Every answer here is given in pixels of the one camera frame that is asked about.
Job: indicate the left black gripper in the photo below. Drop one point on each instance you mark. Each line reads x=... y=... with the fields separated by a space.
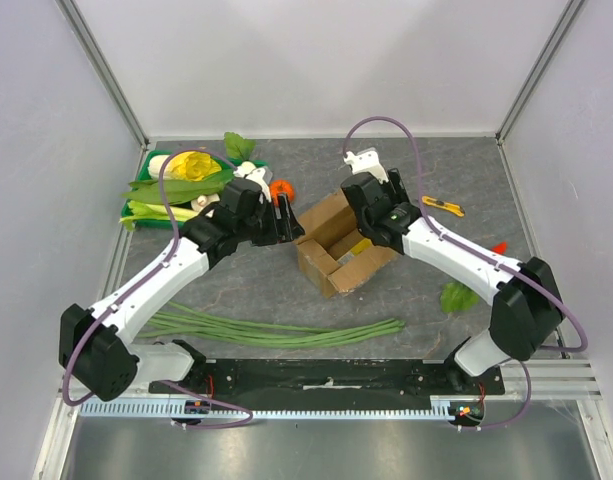
x=283 y=230

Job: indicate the brown cardboard express box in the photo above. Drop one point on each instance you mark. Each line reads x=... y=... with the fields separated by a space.
x=330 y=231

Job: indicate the yellow item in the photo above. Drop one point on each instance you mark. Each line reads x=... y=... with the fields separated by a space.
x=355 y=251

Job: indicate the yellow utility knife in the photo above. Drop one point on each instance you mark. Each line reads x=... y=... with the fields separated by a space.
x=452 y=208

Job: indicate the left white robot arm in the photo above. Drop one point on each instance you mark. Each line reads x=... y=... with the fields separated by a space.
x=97 y=345

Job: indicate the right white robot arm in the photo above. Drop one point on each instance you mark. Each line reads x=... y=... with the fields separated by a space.
x=521 y=295

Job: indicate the orange toy pumpkin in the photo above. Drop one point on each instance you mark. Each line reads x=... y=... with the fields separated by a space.
x=279 y=187

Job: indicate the white mushroom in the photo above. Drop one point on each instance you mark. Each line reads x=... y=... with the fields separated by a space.
x=203 y=201

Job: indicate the green leaf behind tray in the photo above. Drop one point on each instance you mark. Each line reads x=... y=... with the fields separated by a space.
x=238 y=147

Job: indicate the yellow napa cabbage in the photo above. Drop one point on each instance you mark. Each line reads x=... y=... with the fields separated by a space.
x=188 y=166

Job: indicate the green leafy vegetable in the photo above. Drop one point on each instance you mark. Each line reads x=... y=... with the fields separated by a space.
x=177 y=191

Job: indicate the green plastic tray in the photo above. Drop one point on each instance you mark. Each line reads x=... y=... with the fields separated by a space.
x=143 y=175

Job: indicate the green long beans bunch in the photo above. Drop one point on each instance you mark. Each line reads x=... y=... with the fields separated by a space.
x=180 y=320

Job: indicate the green bok choy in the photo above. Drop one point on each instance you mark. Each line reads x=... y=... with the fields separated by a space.
x=138 y=214

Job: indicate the green lettuce leaf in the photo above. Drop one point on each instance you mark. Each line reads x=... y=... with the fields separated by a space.
x=457 y=297

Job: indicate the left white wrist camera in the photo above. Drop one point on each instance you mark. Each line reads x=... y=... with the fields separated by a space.
x=260 y=175

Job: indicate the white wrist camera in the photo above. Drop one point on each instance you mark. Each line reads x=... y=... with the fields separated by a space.
x=366 y=161
x=260 y=175

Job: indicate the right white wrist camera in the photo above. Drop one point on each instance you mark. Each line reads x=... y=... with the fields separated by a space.
x=366 y=161

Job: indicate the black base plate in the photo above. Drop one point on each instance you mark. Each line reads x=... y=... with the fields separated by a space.
x=230 y=377

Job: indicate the white slotted cable duct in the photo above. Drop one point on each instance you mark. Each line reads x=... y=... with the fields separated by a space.
x=185 y=409

